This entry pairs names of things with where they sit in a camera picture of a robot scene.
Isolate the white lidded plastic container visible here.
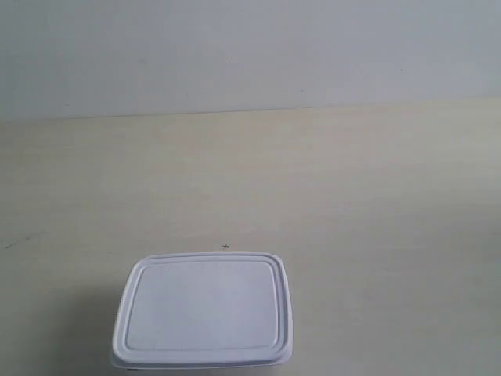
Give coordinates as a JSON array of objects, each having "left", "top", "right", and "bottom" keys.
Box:
[{"left": 110, "top": 251, "right": 294, "bottom": 374}]

